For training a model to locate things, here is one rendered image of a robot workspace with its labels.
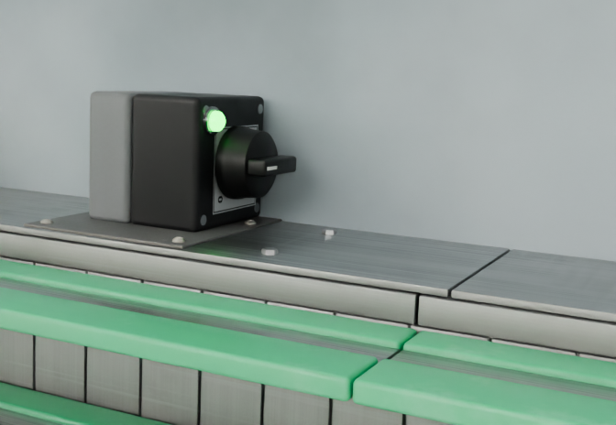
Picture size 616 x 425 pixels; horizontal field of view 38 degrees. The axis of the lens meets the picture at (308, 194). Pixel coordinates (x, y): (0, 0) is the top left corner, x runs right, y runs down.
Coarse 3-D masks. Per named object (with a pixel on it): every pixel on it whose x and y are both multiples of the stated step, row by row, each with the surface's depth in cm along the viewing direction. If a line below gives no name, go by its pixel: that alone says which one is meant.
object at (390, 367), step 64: (0, 320) 41; (64, 320) 40; (128, 320) 40; (192, 320) 42; (256, 320) 42; (320, 320) 42; (320, 384) 34; (384, 384) 33; (448, 384) 34; (512, 384) 34; (576, 384) 35
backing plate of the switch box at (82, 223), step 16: (32, 224) 52; (48, 224) 52; (64, 224) 53; (80, 224) 53; (96, 224) 53; (112, 224) 53; (128, 224) 53; (240, 224) 55; (256, 224) 55; (128, 240) 49; (144, 240) 49; (160, 240) 49; (176, 240) 49; (192, 240) 49; (208, 240) 50
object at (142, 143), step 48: (96, 96) 54; (144, 96) 52; (192, 96) 51; (240, 96) 55; (96, 144) 54; (144, 144) 53; (192, 144) 51; (96, 192) 55; (144, 192) 53; (192, 192) 52
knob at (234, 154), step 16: (240, 128) 54; (224, 144) 53; (240, 144) 52; (256, 144) 53; (272, 144) 55; (224, 160) 52; (240, 160) 52; (256, 160) 52; (272, 160) 52; (288, 160) 54; (224, 176) 53; (240, 176) 52; (256, 176) 52; (272, 176) 55; (224, 192) 54; (240, 192) 53; (256, 192) 53
